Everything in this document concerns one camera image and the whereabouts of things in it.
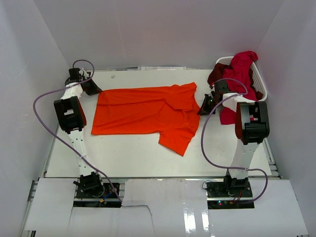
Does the orange t shirt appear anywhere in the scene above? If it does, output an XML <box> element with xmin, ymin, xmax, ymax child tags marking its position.
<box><xmin>91</xmin><ymin>82</ymin><xmax>200</xmax><ymax>156</ymax></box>

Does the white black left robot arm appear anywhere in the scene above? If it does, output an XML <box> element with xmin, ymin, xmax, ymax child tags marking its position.
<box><xmin>54</xmin><ymin>67</ymin><xmax>104</xmax><ymax>198</ymax></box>

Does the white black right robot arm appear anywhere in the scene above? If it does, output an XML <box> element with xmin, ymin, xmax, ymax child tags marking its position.
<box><xmin>198</xmin><ymin>78</ymin><xmax>270</xmax><ymax>197</ymax></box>

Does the maroon t shirt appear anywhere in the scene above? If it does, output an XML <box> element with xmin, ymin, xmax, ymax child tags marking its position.
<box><xmin>207</xmin><ymin>63</ymin><xmax>263</xmax><ymax>100</ymax></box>

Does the pink magenta t shirt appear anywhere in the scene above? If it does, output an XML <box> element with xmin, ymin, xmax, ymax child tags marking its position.
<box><xmin>220</xmin><ymin>51</ymin><xmax>258</xmax><ymax>125</ymax></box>

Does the white perforated laundry basket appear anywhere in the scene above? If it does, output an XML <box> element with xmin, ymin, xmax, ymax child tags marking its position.
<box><xmin>213</xmin><ymin>56</ymin><xmax>268</xmax><ymax>101</ymax></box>

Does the printed paper sheet at wall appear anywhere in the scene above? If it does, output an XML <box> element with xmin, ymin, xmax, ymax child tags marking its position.
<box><xmin>137</xmin><ymin>66</ymin><xmax>186</xmax><ymax>71</ymax></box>

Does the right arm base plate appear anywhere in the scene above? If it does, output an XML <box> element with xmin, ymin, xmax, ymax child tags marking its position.
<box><xmin>201</xmin><ymin>180</ymin><xmax>255</xmax><ymax>210</ymax></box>

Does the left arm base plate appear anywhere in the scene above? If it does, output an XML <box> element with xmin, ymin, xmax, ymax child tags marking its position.
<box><xmin>73</xmin><ymin>183</ymin><xmax>121</xmax><ymax>208</ymax></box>

